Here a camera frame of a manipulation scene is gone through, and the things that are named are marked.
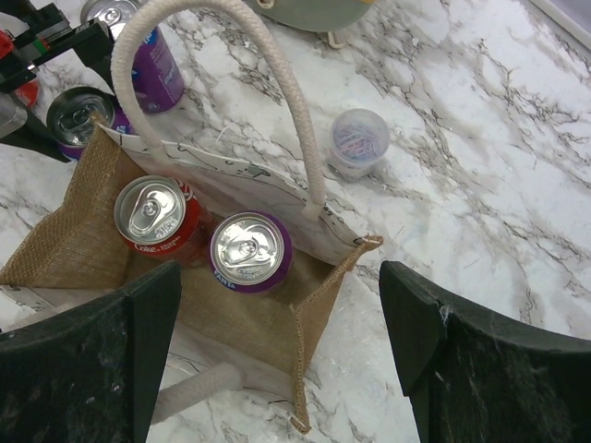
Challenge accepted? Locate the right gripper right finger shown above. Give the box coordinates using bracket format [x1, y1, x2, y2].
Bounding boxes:
[379, 261, 590, 442]

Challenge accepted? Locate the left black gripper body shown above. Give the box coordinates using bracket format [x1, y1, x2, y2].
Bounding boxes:
[1, 1, 115, 162]

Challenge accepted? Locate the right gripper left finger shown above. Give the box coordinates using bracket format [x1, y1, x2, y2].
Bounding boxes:
[1, 261, 181, 442]

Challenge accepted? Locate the purple fanta can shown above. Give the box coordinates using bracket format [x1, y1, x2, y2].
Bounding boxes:
[46, 87, 134, 161]
[209, 210, 294, 294]
[80, 0, 185, 114]

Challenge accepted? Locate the red cola can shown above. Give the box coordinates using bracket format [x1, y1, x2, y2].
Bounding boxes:
[114, 175, 215, 267]
[13, 79, 40, 108]

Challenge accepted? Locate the purple Fanta can front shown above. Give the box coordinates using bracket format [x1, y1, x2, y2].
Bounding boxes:
[209, 210, 294, 294]

